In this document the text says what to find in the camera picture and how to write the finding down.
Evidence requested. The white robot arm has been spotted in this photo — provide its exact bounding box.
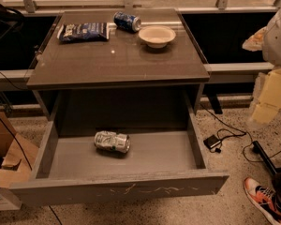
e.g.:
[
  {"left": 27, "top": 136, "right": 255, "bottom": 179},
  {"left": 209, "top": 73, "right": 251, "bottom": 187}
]
[{"left": 242, "top": 8, "right": 281, "bottom": 128}]

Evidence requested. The orange white sneaker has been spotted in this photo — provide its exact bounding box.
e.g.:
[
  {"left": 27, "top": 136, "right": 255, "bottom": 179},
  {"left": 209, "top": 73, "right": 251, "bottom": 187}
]
[{"left": 244, "top": 177, "right": 281, "bottom": 225}]

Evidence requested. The blue chip bag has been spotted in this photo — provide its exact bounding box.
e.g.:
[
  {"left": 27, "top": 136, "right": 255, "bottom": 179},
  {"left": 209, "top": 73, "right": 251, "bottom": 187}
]
[{"left": 57, "top": 22, "right": 110, "bottom": 42}]

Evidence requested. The crushed silver 7up can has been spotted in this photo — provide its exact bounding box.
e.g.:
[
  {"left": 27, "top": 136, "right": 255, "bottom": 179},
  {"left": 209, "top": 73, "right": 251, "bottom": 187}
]
[{"left": 94, "top": 130, "right": 130, "bottom": 154}]

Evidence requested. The brown cardboard box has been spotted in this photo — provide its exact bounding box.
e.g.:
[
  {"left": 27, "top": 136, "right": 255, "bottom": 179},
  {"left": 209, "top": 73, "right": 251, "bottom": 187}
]
[{"left": 0, "top": 112, "right": 38, "bottom": 188}]

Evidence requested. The white paper bowl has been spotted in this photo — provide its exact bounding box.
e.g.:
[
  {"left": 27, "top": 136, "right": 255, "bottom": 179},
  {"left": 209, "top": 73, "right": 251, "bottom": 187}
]
[{"left": 139, "top": 25, "right": 176, "bottom": 49}]

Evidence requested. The blue soda can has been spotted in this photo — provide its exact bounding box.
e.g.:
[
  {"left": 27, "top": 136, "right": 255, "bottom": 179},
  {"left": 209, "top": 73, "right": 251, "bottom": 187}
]
[{"left": 113, "top": 11, "right": 141, "bottom": 33}]

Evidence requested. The grey cabinet with glossy top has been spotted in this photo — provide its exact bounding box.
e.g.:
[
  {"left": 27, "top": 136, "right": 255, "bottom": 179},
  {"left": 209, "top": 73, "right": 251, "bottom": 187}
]
[{"left": 28, "top": 9, "right": 209, "bottom": 137}]

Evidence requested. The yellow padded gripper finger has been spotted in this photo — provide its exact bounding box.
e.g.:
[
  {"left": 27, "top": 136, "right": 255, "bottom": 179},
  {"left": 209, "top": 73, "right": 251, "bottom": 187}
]
[{"left": 251, "top": 68, "right": 281, "bottom": 125}]

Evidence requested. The small black power adapter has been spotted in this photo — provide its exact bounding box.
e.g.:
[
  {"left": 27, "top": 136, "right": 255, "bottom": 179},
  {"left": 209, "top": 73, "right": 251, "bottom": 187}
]
[{"left": 203, "top": 135, "right": 221, "bottom": 149}]

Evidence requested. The black power strip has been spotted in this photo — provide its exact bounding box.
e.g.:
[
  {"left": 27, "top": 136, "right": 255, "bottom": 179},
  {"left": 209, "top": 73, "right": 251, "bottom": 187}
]
[{"left": 253, "top": 141, "right": 277, "bottom": 175}]

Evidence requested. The open grey top drawer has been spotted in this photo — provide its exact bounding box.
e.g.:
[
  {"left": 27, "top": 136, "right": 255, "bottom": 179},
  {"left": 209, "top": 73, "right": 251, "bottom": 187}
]
[{"left": 11, "top": 106, "right": 229, "bottom": 206}]

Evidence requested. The black floor cable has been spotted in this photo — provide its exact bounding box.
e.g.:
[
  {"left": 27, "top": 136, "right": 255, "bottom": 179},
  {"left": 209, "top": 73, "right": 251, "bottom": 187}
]
[{"left": 199, "top": 102, "right": 281, "bottom": 163}]

